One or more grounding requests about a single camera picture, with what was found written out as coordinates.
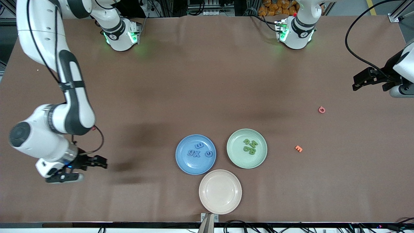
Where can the orange foam letter E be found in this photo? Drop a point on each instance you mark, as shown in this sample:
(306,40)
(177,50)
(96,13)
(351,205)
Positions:
(298,149)

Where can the green foam letter N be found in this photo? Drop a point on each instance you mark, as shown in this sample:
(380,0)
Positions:
(254,143)

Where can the white socket strip with plugs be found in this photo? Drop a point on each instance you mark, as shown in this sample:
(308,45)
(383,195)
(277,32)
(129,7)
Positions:
(140,6)

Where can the green foam letter B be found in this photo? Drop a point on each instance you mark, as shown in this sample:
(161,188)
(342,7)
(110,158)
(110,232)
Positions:
(252,151)

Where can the green plate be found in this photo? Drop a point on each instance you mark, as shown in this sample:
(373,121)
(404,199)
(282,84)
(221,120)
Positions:
(247,161)

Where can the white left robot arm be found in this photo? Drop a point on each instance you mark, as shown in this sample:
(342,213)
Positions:
(299,32)

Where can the beige plate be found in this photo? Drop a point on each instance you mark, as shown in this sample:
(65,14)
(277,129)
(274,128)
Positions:
(220,192)

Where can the blue foam letter C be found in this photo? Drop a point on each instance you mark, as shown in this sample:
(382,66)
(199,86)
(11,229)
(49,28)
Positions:
(207,154)

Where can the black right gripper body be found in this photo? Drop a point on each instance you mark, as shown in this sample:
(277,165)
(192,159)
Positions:
(82,161)

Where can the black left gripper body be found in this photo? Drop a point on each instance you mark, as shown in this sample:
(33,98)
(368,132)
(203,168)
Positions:
(386,73)

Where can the blue foam letter X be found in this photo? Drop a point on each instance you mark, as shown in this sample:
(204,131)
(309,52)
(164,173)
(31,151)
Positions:
(197,153)

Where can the long white power strip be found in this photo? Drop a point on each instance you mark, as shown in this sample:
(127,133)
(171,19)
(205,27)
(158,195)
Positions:
(213,13)

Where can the pink foam letter G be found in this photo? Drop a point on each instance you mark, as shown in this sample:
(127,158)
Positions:
(319,110)

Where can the blue foam number six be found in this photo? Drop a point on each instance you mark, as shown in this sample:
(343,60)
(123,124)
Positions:
(193,152)

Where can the black table edge rail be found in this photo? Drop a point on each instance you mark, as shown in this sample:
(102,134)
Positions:
(97,225)

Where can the aluminium frame profile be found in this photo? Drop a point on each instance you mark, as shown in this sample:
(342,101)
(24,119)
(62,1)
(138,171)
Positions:
(396,17)

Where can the grey metal table bracket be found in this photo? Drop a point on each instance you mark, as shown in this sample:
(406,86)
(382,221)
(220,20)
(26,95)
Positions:
(207,223)

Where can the blue plate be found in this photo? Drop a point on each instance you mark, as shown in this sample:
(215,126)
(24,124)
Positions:
(194,166)

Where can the pile of orange bags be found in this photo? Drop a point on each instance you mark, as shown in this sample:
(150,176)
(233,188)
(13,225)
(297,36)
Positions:
(275,8)

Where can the brown paper table cover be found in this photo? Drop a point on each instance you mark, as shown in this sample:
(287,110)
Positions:
(207,81)

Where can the blue foam letter E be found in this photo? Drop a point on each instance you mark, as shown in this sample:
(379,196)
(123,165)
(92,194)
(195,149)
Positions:
(199,146)

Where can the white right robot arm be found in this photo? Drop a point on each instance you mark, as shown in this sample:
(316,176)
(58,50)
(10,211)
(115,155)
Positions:
(42,32)

